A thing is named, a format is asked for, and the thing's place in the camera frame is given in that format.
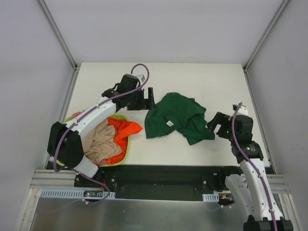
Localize left white cable duct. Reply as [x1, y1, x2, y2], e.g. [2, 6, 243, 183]
[40, 189, 116, 200]

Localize dark green t-shirt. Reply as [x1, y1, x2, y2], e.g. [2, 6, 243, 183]
[144, 92, 215, 145]

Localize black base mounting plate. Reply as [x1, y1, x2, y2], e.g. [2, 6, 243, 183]
[73, 165, 243, 201]

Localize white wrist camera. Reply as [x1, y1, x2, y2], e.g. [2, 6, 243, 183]
[136, 75, 146, 85]
[232, 102, 248, 116]

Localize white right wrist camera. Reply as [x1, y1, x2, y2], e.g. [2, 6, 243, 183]
[232, 102, 248, 116]

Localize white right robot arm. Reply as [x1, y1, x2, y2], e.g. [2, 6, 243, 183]
[207, 112, 294, 231]

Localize aluminium frame post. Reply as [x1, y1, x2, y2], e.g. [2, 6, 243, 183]
[36, 0, 78, 70]
[243, 0, 292, 73]

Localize beige t-shirt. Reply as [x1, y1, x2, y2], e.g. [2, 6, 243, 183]
[84, 119, 124, 166]

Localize right white cable duct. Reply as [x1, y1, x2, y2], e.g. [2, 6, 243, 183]
[202, 193, 219, 203]

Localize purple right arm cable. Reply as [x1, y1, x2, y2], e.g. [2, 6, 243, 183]
[204, 103, 278, 231]

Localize aluminium front rail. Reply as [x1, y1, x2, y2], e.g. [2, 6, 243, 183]
[29, 169, 291, 194]

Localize right aluminium frame post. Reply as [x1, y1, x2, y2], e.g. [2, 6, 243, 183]
[243, 0, 292, 73]

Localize left aluminium frame post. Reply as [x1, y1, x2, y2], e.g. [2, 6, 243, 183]
[36, 0, 78, 70]

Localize lime green plastic basket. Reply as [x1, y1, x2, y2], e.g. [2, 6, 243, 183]
[54, 114, 131, 167]

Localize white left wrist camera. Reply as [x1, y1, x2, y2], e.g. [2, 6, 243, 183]
[136, 75, 146, 85]

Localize orange t-shirt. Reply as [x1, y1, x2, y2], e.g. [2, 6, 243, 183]
[107, 117, 142, 165]

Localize white cable duct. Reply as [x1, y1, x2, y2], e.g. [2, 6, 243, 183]
[40, 189, 116, 200]
[202, 193, 219, 203]

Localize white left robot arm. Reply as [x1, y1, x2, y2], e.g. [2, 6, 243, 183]
[47, 74, 154, 187]

